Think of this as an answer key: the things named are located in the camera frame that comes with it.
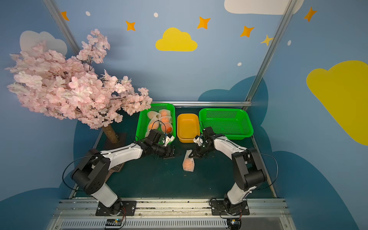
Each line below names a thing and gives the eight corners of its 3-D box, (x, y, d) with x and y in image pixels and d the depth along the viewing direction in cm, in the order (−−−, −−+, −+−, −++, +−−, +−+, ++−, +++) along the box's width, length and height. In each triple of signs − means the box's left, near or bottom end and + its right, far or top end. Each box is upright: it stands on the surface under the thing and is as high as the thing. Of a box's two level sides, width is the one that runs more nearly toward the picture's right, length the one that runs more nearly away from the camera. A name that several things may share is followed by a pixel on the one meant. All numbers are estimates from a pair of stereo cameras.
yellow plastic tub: (176, 143, 102) (176, 138, 97) (177, 118, 118) (177, 112, 113) (199, 144, 103) (200, 138, 97) (197, 118, 118) (198, 112, 113)
